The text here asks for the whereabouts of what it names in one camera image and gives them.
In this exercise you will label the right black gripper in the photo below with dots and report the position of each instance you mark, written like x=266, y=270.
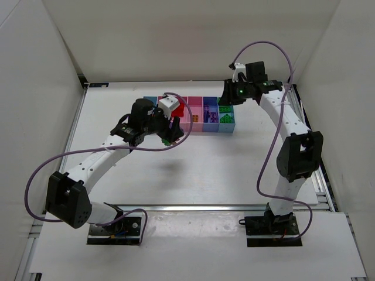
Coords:
x=227, y=93

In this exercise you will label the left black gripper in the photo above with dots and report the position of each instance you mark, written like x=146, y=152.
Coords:
x=173, y=132

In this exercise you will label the green long lego brick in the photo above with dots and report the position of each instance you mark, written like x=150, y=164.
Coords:
x=225, y=109

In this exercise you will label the red lego brick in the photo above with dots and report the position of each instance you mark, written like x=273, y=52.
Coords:
x=179, y=111

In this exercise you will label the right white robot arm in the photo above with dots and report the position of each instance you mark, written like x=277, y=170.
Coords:
x=300, y=153

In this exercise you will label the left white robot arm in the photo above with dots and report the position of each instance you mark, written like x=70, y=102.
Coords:
x=68, y=193

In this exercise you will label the purple green red lego stack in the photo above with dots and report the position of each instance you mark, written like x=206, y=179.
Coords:
x=172, y=133

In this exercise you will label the large pink bin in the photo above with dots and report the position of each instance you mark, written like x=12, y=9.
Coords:
x=184, y=122

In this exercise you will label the dark blue bin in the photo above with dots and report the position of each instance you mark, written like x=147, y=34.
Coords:
x=212, y=103

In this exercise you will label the right light blue bin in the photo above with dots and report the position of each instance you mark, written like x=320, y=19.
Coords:
x=226, y=128

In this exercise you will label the light blue bin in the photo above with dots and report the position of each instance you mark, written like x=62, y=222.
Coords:
x=226, y=128
x=153, y=99

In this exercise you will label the narrow pink bin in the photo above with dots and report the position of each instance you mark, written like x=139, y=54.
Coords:
x=196, y=106

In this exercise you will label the left light blue bin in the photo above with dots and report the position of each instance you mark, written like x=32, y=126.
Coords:
x=153, y=99

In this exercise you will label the white table board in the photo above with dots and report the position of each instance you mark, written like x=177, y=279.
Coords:
x=216, y=168

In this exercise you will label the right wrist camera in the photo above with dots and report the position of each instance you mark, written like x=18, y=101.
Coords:
x=239, y=72

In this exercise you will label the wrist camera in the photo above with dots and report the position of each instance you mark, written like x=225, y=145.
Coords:
x=239, y=72
x=168, y=104

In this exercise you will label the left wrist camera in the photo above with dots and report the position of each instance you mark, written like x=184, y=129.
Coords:
x=168, y=104

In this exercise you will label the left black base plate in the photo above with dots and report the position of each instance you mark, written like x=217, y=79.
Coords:
x=127, y=231

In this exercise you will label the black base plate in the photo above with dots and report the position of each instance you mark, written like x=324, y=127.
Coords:
x=261, y=235
x=127, y=231

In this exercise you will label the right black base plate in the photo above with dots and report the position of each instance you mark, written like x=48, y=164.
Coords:
x=261, y=235

